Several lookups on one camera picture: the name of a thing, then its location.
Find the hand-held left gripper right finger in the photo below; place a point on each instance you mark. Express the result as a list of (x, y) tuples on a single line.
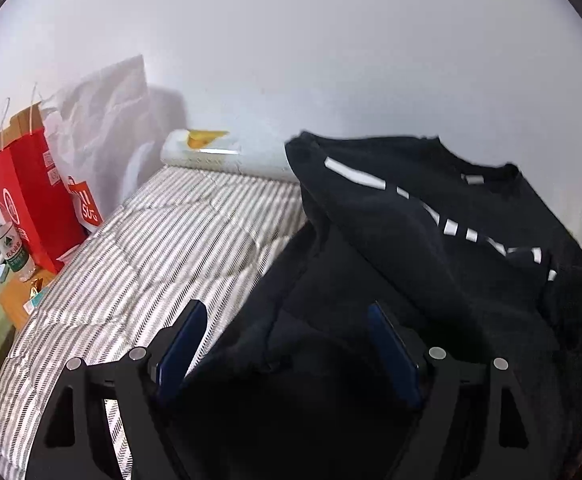
[(396, 360)]

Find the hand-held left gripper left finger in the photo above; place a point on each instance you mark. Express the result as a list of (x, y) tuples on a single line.
[(183, 345)]

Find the black sweatshirt with white stripes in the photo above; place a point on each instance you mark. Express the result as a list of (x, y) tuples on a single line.
[(421, 260)]

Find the grey striped bed quilt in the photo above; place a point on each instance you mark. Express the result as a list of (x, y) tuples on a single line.
[(171, 240)]

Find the small teal white packet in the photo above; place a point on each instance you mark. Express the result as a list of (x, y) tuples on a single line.
[(35, 302)]

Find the white bag with orange print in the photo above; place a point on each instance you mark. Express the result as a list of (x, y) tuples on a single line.
[(83, 205)]

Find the wooden nightstand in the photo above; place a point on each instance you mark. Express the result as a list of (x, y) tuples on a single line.
[(13, 300)]

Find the clear water bottle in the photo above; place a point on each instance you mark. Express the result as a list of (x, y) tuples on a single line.
[(13, 255)]

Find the white roll with yellow print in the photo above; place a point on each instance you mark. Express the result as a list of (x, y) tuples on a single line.
[(251, 162)]

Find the red paper bag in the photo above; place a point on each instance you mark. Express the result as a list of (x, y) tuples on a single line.
[(26, 195)]

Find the white plastic bag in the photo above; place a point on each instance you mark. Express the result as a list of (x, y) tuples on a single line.
[(106, 125)]

